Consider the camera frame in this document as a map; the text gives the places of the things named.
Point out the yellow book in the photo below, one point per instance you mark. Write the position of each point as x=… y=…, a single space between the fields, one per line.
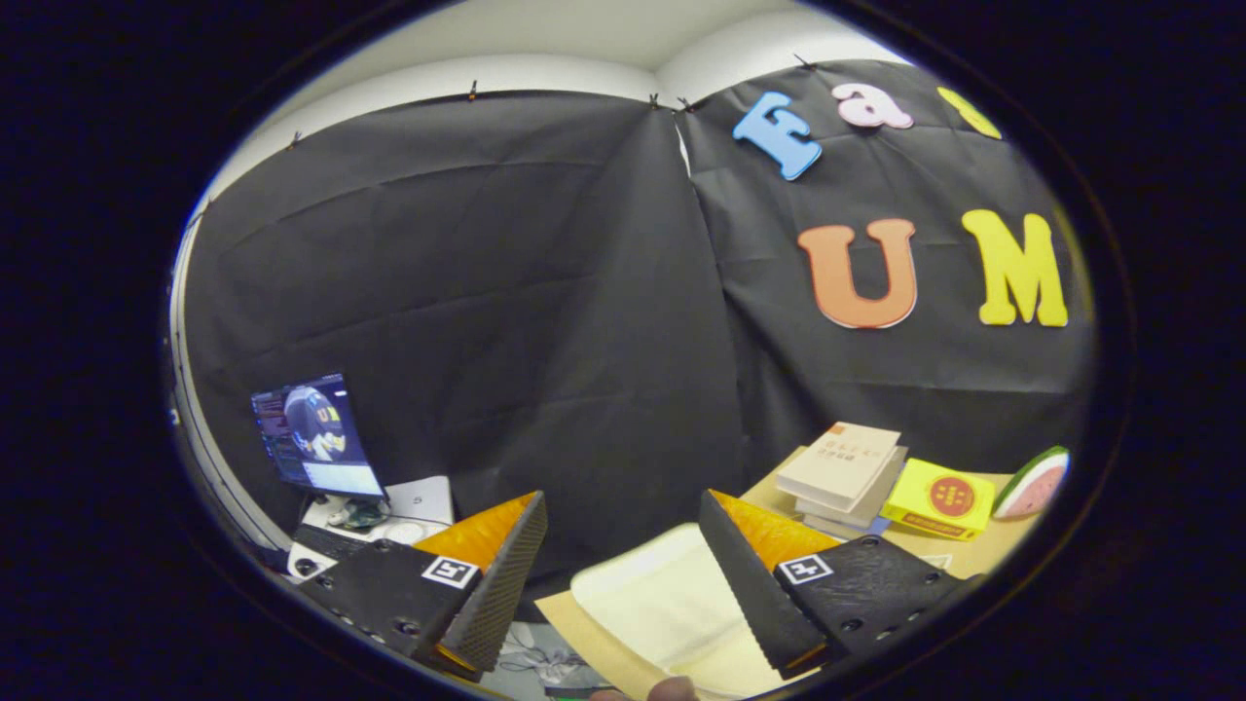
x=934 y=497

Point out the watermelon slice plush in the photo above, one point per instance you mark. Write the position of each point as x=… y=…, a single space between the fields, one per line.
x=1037 y=484

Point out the white paper sheet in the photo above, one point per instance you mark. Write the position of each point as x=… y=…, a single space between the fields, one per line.
x=419 y=498

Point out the cream fabric storage box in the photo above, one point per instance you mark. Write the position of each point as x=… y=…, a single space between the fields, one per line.
x=652 y=604

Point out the blue book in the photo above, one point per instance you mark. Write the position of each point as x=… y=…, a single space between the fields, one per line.
x=871 y=528

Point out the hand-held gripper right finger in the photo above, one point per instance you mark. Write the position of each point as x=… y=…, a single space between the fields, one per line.
x=750 y=594

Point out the black backdrop cloth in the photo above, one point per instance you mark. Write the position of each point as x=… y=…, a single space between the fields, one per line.
x=487 y=292

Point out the black keyboard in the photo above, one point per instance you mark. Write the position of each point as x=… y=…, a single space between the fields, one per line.
x=326 y=540

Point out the beige book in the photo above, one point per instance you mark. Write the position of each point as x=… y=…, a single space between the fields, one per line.
x=837 y=462

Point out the grey book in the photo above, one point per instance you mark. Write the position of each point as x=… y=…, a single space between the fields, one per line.
x=881 y=497

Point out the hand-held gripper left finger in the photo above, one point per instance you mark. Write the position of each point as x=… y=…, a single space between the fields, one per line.
x=501 y=594

